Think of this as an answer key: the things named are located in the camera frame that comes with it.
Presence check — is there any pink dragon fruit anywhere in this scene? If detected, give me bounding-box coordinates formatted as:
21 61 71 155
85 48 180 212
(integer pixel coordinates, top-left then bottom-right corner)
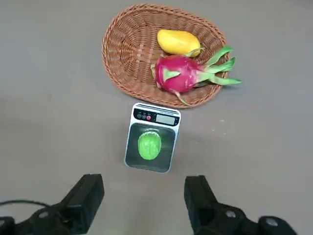
150 46 243 106

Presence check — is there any yellow mango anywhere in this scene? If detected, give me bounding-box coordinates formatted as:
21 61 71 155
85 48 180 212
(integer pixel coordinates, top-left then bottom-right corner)
156 28 205 58

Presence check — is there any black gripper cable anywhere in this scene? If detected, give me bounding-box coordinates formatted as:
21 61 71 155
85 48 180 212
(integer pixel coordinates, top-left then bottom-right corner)
0 199 51 211

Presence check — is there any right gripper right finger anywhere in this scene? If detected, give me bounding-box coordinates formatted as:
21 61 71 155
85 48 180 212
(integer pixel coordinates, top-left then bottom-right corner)
183 175 299 235

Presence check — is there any white electronic scale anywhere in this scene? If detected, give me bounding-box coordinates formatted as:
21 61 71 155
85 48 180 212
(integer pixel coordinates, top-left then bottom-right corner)
124 102 182 174

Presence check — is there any green apple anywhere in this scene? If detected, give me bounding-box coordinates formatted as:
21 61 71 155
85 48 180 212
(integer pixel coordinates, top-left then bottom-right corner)
137 131 162 161

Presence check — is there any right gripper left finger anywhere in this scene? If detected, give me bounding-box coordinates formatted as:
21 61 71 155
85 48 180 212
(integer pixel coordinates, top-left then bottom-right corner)
0 173 105 235

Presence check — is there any brown wicker basket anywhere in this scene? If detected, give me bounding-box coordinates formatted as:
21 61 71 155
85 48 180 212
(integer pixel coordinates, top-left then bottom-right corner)
101 3 230 109

